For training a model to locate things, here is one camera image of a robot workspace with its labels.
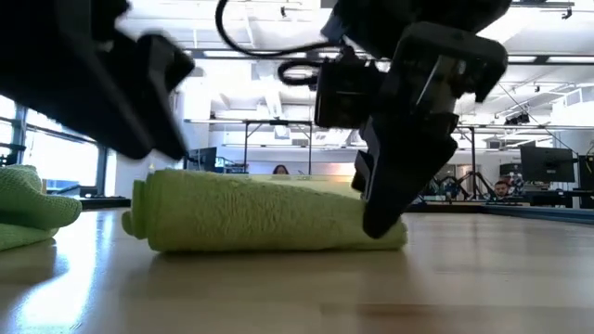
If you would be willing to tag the window frame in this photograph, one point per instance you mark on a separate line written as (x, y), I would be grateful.
(101, 171)

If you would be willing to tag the small black box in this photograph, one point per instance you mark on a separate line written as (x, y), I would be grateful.
(88, 191)

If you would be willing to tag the black metal stand frame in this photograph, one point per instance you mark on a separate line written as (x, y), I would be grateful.
(278, 122)
(473, 158)

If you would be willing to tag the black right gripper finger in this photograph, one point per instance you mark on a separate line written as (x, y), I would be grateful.
(362, 171)
(408, 158)

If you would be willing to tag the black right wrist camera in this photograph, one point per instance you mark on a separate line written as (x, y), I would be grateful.
(345, 93)

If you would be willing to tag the yellow-green microfiber towel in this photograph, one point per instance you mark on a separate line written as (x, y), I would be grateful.
(232, 213)

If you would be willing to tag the person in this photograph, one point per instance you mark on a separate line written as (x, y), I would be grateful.
(501, 189)
(280, 170)

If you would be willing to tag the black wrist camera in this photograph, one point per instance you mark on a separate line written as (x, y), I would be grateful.
(345, 93)
(167, 60)

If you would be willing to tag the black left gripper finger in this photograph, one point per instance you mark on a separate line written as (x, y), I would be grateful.
(125, 120)

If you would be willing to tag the bright green microfiber towel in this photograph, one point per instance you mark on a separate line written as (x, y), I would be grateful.
(28, 199)

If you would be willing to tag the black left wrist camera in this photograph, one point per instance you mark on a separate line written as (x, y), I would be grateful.
(167, 60)

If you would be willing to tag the black desk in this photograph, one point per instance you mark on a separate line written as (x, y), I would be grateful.
(547, 198)

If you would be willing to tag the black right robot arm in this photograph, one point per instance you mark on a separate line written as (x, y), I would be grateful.
(394, 18)

